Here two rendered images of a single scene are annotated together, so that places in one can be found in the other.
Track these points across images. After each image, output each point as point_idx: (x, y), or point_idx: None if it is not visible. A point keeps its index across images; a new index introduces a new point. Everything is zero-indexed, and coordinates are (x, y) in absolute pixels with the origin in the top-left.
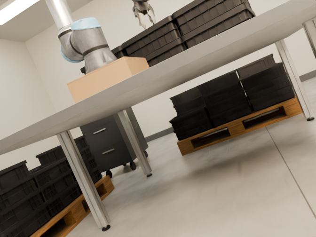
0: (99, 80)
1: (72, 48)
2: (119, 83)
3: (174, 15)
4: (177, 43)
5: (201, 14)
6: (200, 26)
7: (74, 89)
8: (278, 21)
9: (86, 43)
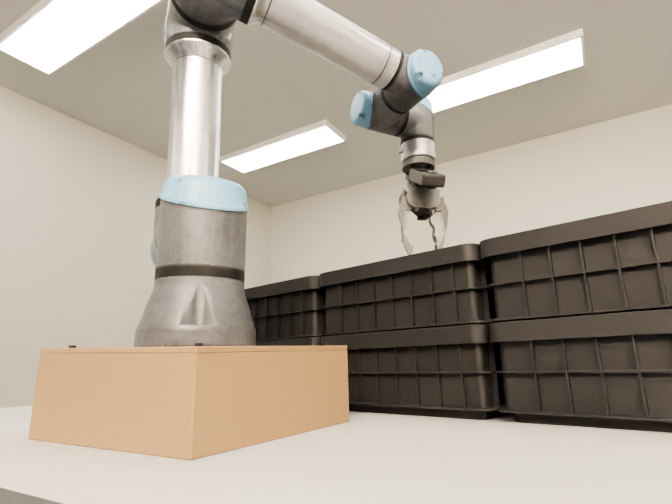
0: (104, 391)
1: (155, 244)
2: (30, 501)
3: (485, 248)
4: (466, 339)
5: (588, 278)
6: (570, 317)
7: (47, 377)
8: None
9: (167, 246)
